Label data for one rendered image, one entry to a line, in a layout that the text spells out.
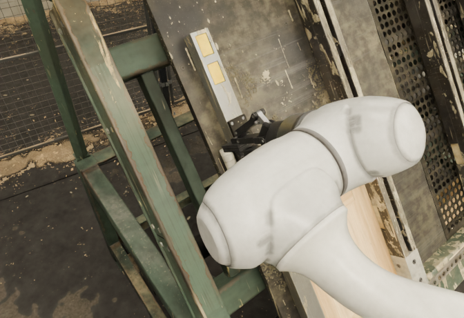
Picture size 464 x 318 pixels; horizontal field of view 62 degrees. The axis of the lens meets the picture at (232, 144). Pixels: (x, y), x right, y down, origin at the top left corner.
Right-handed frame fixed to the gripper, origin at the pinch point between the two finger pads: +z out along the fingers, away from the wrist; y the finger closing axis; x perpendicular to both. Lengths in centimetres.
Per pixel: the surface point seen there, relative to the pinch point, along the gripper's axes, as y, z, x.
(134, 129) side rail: -11.1, 10.5, -15.2
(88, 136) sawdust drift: -12, 255, 11
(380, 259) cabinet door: 55, 14, 38
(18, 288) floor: 50, 179, -69
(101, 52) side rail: -27.9, 10.4, -14.8
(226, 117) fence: -5.0, 11.5, 6.4
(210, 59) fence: -18.9, 11.4, 8.5
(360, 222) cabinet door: 41, 14, 36
